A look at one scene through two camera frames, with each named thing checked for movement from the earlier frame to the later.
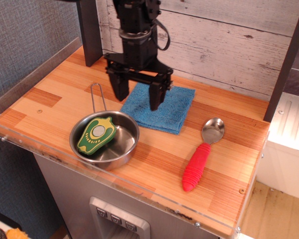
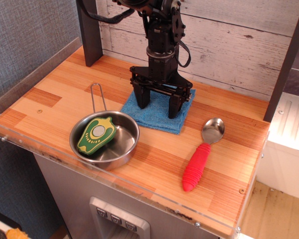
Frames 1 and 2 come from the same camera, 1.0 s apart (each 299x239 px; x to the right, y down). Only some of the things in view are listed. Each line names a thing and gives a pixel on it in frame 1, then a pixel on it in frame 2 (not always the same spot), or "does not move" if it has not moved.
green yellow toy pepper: x=97 y=132 does not move
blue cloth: x=170 y=116 does not move
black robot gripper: x=139 y=60 → x=162 y=75
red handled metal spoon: x=213 y=130 does not move
